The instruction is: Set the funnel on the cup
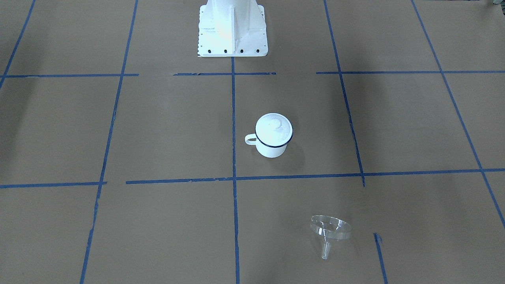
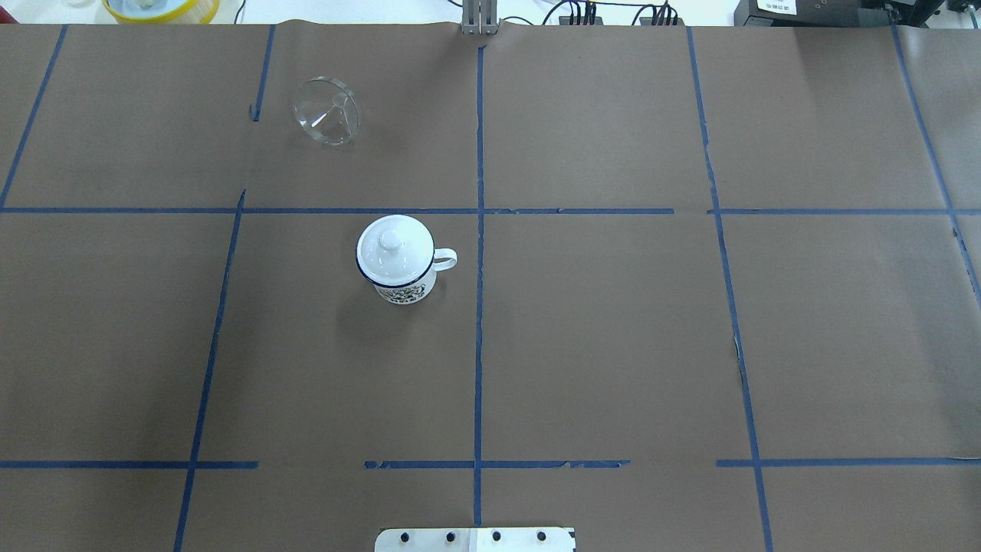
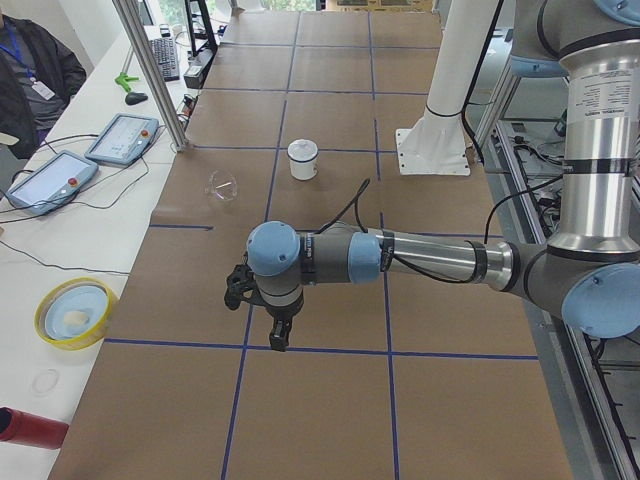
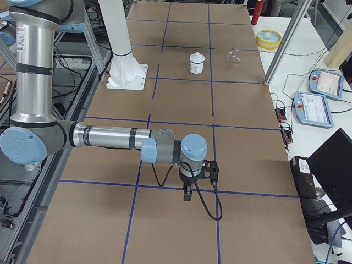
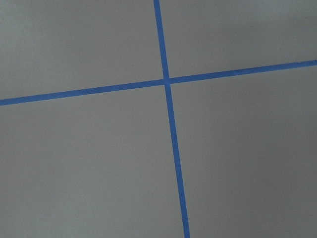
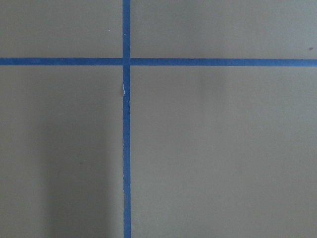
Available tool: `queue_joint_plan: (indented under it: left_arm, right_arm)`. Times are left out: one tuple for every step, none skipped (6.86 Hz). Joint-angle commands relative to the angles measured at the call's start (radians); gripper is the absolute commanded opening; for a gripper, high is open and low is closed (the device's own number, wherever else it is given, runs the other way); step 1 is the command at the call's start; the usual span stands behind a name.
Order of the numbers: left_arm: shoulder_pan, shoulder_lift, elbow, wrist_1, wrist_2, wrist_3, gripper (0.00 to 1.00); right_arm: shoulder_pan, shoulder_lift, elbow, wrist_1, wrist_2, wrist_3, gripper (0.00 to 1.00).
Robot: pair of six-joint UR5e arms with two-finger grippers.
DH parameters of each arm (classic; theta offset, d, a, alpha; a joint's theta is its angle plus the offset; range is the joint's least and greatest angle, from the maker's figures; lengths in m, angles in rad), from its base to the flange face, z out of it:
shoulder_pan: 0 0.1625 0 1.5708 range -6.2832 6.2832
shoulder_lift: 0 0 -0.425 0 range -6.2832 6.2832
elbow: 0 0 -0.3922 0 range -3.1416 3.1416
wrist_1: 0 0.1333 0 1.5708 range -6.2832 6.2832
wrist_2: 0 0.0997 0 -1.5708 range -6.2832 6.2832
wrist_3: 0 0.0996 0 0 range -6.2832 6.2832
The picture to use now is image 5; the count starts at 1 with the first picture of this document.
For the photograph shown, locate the blue tape grid lines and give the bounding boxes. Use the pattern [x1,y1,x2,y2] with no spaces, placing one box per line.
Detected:
[0,0,317,238]

